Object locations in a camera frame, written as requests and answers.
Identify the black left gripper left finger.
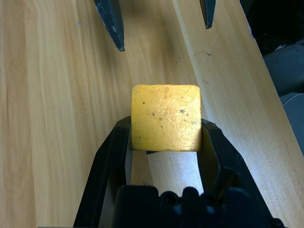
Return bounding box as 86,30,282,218
73,115,133,228

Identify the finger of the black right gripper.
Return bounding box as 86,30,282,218
93,0,126,52
199,0,218,30

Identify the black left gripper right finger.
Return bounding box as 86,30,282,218
198,119,274,219

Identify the yellow wooden block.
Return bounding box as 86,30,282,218
131,84,202,152

